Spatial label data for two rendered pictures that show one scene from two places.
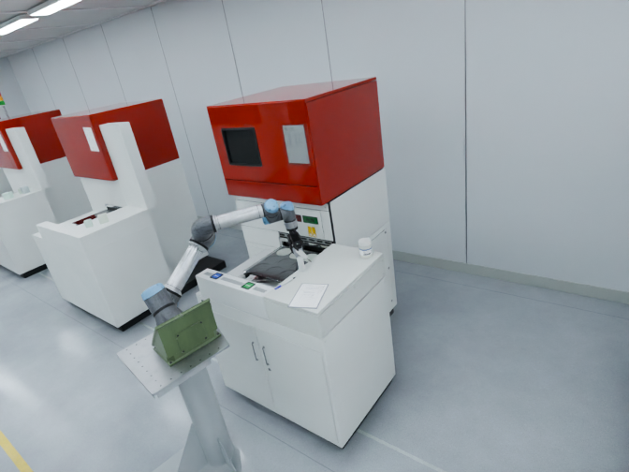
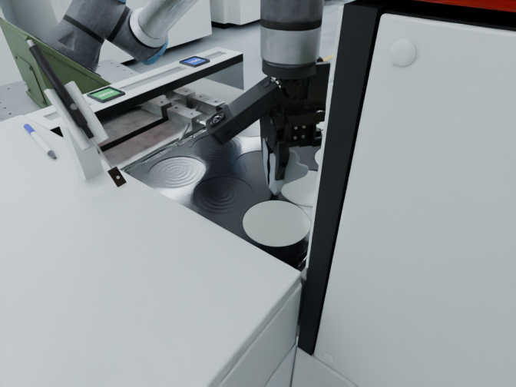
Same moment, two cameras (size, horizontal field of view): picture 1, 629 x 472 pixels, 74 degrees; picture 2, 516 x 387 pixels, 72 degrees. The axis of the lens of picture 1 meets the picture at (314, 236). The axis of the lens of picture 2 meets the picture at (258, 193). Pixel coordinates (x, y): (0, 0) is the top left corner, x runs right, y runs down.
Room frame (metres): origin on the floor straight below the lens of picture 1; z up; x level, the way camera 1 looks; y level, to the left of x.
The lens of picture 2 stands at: (2.21, -0.34, 1.26)
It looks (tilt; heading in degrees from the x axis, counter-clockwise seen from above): 39 degrees down; 86
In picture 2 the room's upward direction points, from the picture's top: straight up
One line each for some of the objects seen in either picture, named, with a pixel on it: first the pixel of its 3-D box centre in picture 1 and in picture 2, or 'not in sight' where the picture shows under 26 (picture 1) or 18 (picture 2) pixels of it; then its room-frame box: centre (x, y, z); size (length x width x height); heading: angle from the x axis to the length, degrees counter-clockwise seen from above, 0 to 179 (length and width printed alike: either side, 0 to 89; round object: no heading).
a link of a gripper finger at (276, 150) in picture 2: not in sight; (278, 151); (2.27, 0.09, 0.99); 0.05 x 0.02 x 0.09; 103
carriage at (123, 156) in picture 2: not in sight; (160, 140); (2.04, 0.36, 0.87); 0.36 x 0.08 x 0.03; 49
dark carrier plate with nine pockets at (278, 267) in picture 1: (285, 262); (261, 166); (2.25, 0.20, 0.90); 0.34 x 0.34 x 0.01; 49
